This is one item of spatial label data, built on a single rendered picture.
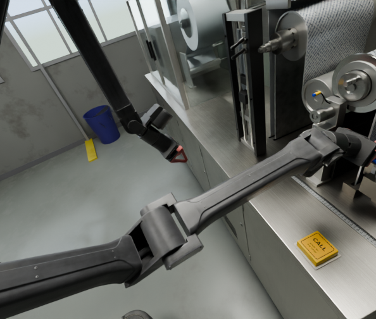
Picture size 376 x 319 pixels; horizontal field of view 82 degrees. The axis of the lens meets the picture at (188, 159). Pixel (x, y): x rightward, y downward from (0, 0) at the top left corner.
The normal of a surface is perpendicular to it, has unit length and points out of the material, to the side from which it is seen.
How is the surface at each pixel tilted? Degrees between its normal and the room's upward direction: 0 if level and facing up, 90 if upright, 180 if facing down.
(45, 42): 90
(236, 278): 0
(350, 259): 0
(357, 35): 92
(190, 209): 22
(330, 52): 92
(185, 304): 0
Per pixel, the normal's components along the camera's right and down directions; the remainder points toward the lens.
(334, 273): -0.25, -0.76
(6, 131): 0.44, 0.47
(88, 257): 0.65, -0.69
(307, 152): 0.00, -0.57
